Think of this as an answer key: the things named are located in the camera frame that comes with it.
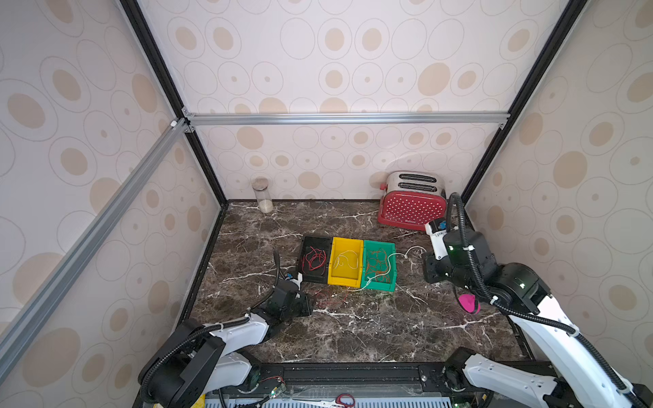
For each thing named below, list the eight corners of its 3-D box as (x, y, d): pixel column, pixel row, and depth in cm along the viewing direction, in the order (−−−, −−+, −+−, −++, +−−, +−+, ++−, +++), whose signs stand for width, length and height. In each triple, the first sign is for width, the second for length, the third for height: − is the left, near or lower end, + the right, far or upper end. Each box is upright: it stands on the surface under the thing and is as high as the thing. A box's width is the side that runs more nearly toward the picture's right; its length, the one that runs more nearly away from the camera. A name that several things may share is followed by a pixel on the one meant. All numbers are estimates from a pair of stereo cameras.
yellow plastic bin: (328, 286, 95) (328, 277, 89) (332, 247, 106) (332, 236, 100) (360, 289, 94) (362, 280, 88) (361, 249, 106) (362, 238, 100)
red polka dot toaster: (380, 233, 111) (388, 203, 96) (375, 198, 125) (381, 167, 110) (437, 233, 111) (453, 203, 97) (425, 198, 125) (438, 168, 110)
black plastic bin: (298, 286, 95) (296, 276, 89) (302, 245, 106) (300, 234, 101) (331, 286, 95) (331, 276, 89) (331, 245, 106) (332, 234, 101)
